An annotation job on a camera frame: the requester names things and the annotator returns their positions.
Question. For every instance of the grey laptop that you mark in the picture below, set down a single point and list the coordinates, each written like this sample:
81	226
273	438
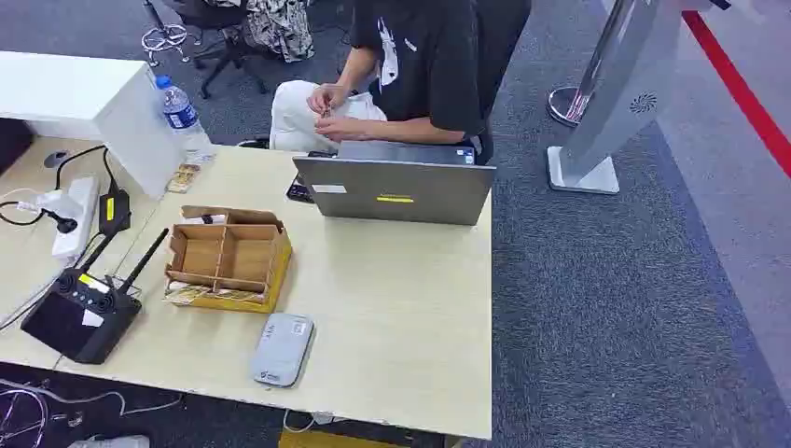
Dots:
395	188

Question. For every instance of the person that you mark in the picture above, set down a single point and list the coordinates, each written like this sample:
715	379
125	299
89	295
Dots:
426	68

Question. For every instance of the grey card reader device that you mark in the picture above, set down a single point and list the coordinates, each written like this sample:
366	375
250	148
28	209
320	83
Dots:
282	349

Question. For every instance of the wooden compartment box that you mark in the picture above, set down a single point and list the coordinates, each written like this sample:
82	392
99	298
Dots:
228	260

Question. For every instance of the stack of cards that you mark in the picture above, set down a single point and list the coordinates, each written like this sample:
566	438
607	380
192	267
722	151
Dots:
183	178

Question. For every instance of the yellow box under desk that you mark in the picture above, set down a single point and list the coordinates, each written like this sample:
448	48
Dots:
334	440

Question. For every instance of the patterned bag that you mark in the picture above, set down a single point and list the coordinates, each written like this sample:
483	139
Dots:
281	28

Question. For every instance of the clear water bottle blue cap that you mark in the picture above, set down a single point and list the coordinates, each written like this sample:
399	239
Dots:
183	120

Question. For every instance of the silver stand with white base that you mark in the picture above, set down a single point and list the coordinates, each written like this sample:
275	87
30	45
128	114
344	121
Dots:
618	93

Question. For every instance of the black office chair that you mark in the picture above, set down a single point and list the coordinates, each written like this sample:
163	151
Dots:
216	37

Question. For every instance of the black power adapter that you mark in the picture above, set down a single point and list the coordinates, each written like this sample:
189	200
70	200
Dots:
115	211

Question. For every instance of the white power strip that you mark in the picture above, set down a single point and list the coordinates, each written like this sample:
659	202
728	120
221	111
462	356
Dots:
77	213

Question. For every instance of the black remote controller with antennas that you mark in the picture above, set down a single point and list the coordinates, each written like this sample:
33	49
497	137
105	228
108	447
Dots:
83	312

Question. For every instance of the black plug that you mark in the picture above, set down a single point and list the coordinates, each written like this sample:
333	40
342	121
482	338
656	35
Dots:
60	221

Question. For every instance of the white partition box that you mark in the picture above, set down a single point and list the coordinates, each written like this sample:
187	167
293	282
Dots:
80	102

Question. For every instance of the red barrier belt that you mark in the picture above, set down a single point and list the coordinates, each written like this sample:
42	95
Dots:
738	86

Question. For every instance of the chrome stanchion post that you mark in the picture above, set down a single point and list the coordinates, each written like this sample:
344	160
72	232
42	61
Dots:
584	74

